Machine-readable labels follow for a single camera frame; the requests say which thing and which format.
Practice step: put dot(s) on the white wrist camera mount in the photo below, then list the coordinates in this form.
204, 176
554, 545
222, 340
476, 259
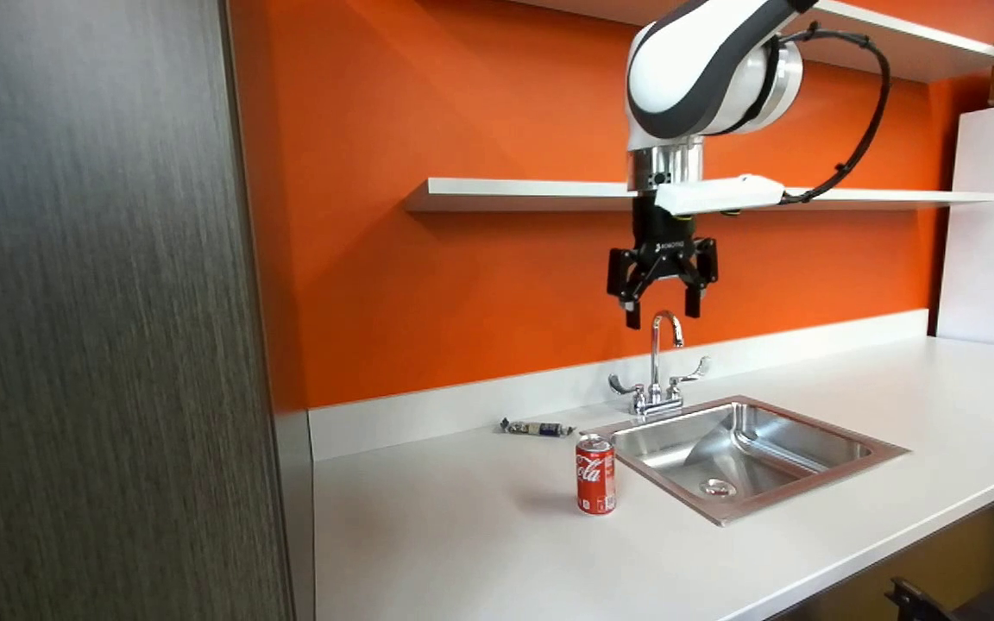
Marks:
717, 196

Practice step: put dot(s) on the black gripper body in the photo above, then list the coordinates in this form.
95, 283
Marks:
660, 235

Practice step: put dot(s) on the dark wood cabinet panel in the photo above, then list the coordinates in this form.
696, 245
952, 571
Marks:
104, 321

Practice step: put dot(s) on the chrome faucet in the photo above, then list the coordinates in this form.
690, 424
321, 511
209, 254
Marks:
657, 386

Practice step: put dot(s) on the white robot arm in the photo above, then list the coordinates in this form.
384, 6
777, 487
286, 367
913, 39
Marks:
693, 56

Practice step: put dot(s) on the red soda can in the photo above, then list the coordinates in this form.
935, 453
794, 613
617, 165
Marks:
594, 475

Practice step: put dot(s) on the black marker pen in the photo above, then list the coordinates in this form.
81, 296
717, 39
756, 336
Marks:
537, 430

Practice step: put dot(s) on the black chair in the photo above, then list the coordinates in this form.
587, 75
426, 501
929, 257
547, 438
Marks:
924, 606

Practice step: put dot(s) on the stainless steel sink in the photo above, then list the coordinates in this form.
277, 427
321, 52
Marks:
751, 453

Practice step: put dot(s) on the thin white wall shelf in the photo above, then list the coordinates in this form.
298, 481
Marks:
500, 196

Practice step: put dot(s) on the thick white wall shelf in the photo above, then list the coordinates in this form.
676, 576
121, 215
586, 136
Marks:
924, 52

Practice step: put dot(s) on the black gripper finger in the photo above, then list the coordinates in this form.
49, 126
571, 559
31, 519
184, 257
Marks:
627, 282
703, 276

